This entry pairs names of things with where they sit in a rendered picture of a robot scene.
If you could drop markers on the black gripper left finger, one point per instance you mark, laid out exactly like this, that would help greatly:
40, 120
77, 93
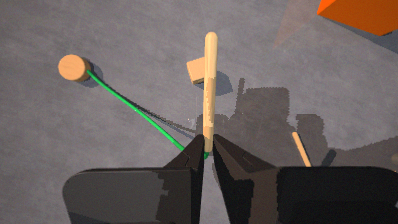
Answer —
139, 194

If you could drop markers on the round wooden disc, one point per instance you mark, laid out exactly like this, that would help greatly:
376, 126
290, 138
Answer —
74, 68

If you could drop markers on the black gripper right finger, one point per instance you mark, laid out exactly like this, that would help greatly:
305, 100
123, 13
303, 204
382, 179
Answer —
257, 192

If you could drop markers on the light wooden stick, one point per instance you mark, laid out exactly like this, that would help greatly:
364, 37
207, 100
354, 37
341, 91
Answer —
301, 149

